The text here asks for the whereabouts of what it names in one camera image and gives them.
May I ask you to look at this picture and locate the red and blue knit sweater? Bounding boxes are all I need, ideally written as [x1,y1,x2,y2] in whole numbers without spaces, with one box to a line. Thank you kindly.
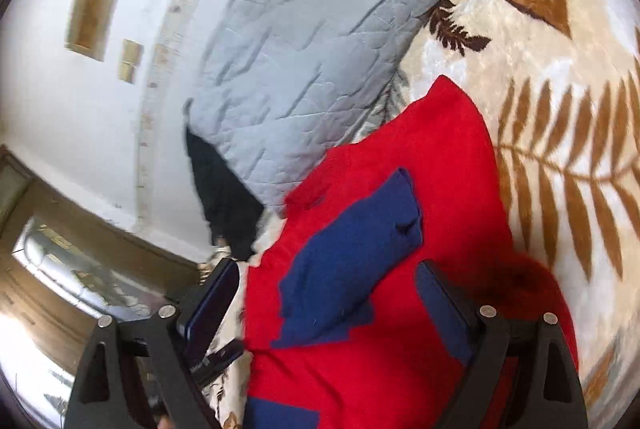
[243,77,578,428]

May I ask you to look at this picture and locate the black clothes pile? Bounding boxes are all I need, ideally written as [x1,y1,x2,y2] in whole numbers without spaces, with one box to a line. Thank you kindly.
[186,127,264,261]

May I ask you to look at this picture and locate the wooden glass-panel door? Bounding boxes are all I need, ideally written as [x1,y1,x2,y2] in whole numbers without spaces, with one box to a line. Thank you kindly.
[1,148,198,428]

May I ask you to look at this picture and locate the cream leaf-pattern fleece blanket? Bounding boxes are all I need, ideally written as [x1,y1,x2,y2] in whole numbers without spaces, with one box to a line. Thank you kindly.
[196,0,640,429]

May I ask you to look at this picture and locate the grey quilted pillow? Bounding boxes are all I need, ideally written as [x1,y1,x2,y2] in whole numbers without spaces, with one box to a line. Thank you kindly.
[189,0,439,212]

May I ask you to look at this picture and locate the small beige wall socket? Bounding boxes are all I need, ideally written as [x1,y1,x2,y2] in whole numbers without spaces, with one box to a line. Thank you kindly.
[117,39,143,84]

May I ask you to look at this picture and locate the large beige wall switch plate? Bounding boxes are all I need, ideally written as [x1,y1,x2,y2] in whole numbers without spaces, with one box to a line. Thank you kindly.
[65,0,117,62]

